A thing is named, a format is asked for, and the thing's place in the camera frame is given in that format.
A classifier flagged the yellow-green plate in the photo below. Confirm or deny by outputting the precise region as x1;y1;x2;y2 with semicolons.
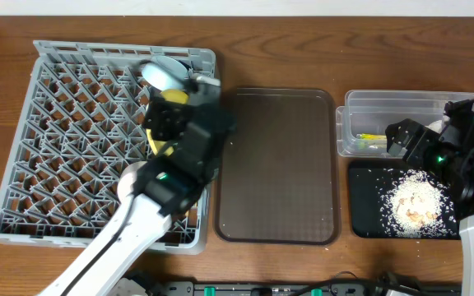
146;89;188;155

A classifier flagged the light blue saucer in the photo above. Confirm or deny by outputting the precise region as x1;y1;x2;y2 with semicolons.
141;56;189;90

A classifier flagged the green snack wrapper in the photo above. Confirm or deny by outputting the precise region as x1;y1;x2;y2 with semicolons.
355;133;387;141

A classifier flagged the white bowl with food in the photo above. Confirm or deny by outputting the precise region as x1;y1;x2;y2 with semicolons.
117;161;146;204

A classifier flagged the white tissue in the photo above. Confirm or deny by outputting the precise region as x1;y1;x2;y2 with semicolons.
427;120;448;133

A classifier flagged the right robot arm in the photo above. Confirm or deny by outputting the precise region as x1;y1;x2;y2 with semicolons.
385;109;474;295

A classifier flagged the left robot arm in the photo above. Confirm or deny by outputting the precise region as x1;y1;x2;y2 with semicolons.
41;99;235;295

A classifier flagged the spilled rice food waste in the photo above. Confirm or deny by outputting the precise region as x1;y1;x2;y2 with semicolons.
365;168;458;239

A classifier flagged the black plastic waste tray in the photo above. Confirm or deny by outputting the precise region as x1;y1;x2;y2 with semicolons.
346;159;463;240

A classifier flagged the clear plastic bin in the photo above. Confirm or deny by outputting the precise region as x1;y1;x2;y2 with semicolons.
336;90;474;159

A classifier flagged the grey plastic dish rack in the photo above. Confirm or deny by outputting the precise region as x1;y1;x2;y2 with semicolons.
0;40;217;248

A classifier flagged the brown plastic serving tray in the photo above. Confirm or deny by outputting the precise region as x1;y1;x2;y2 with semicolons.
214;88;341;245

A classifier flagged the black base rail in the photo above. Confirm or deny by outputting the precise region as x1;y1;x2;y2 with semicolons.
109;269;464;296

